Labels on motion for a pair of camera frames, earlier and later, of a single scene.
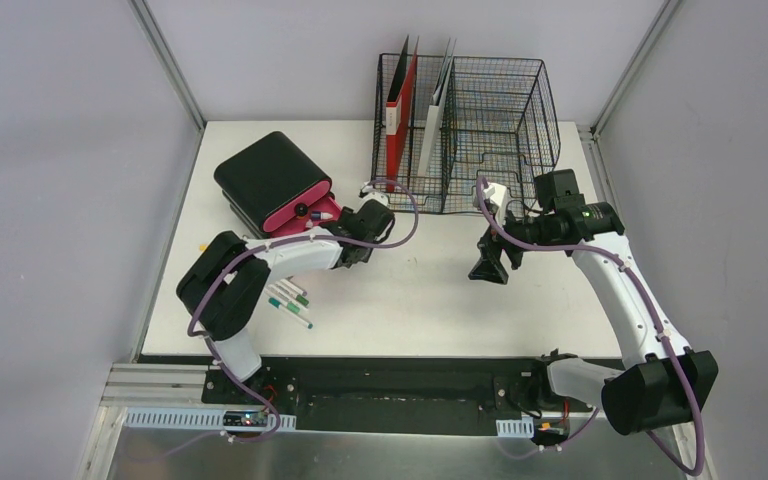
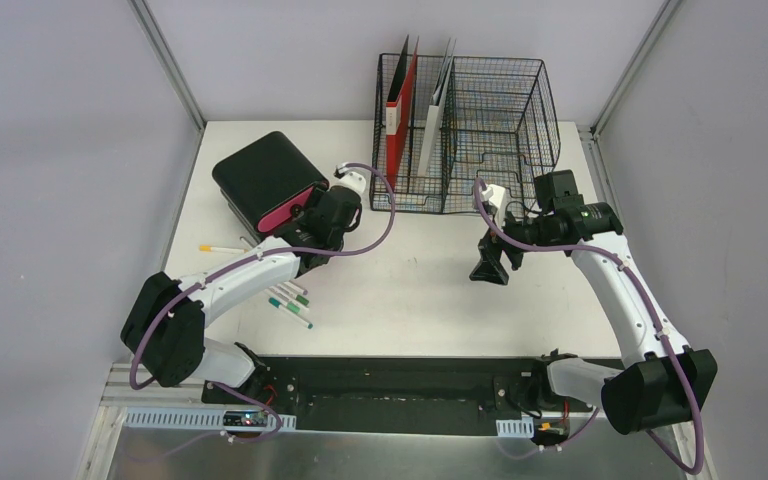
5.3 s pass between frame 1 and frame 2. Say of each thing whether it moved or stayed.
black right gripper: stayed
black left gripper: moved
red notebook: stayed
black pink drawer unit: stayed
